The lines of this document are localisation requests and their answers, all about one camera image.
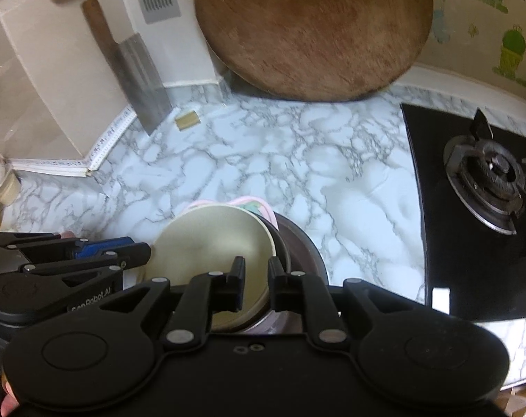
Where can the small yellowish block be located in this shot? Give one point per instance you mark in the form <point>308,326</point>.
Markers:
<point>187,120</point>

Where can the cream bowl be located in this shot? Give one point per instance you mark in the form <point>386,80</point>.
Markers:
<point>210,236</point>

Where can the beige cup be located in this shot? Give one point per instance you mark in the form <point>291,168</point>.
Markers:
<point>9,189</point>

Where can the round wooden cutting board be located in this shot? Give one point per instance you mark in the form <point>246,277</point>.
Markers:
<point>315,26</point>

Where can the person's left hand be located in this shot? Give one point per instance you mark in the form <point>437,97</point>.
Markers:
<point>9,402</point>

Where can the pink pot with steel interior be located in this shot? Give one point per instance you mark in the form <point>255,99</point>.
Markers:
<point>311,260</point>

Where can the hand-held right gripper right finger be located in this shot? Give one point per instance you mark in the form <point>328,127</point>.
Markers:
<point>279,289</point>

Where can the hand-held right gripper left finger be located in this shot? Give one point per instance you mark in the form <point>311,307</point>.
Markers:
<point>234,287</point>

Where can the black glass gas stove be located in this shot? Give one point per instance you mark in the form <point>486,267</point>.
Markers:
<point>453,234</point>

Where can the pink bear-shaped plate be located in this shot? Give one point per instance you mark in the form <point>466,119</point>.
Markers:
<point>258,206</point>

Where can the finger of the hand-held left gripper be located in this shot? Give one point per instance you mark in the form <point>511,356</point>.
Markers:
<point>102,246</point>
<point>128,255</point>

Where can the gas burner with grate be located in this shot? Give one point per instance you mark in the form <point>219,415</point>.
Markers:
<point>490,173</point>

